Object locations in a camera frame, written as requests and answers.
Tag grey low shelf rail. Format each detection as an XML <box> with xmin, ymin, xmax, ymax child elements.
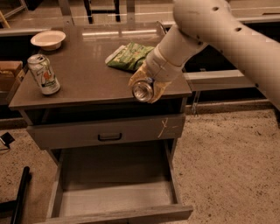
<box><xmin>184</xmin><ymin>70</ymin><xmax>255</xmax><ymax>91</ymax></box>

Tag grey drawer cabinet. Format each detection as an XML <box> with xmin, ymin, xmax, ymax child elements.
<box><xmin>8</xmin><ymin>20</ymin><xmax>194</xmax><ymax>224</ymax></box>

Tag open grey lower drawer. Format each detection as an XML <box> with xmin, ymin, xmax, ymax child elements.
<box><xmin>39</xmin><ymin>140</ymin><xmax>193</xmax><ymax>224</ymax></box>

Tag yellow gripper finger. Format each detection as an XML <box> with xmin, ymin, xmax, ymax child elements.
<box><xmin>129</xmin><ymin>62</ymin><xmax>149</xmax><ymax>88</ymax></box>
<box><xmin>148</xmin><ymin>80</ymin><xmax>171</xmax><ymax>103</ymax></box>

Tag cardboard box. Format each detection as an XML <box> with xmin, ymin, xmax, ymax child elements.
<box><xmin>0</xmin><ymin>61</ymin><xmax>25</xmax><ymax>91</ymax></box>

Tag black drawer handle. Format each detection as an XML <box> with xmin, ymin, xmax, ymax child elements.
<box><xmin>97</xmin><ymin>133</ymin><xmax>123</xmax><ymax>142</ymax></box>

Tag white 7up can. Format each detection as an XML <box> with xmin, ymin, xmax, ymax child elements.
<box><xmin>27</xmin><ymin>54</ymin><xmax>60</xmax><ymax>95</ymax></box>

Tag green chip bag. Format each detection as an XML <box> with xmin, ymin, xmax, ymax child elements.
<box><xmin>105</xmin><ymin>42</ymin><xmax>154</xmax><ymax>72</ymax></box>

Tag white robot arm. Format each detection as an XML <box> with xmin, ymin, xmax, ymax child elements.
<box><xmin>129</xmin><ymin>0</ymin><xmax>280</xmax><ymax>109</ymax></box>

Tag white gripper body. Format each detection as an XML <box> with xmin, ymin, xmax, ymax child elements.
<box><xmin>145</xmin><ymin>46</ymin><xmax>182</xmax><ymax>82</ymax></box>

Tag white bowl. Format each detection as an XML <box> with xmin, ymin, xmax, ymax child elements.
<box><xmin>31</xmin><ymin>31</ymin><xmax>66</xmax><ymax>51</ymax></box>

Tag black chair leg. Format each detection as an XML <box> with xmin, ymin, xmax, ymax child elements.
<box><xmin>0</xmin><ymin>166</ymin><xmax>32</xmax><ymax>224</ymax></box>

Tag grey top drawer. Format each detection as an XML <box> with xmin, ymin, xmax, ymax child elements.
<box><xmin>27</xmin><ymin>114</ymin><xmax>186</xmax><ymax>150</ymax></box>

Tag blue pepsi can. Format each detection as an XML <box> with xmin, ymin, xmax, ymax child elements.
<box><xmin>132</xmin><ymin>78</ymin><xmax>154</xmax><ymax>102</ymax></box>

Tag black chair frame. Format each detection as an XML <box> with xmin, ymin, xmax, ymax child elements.
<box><xmin>83</xmin><ymin>0</ymin><xmax>121</xmax><ymax>24</ymax></box>

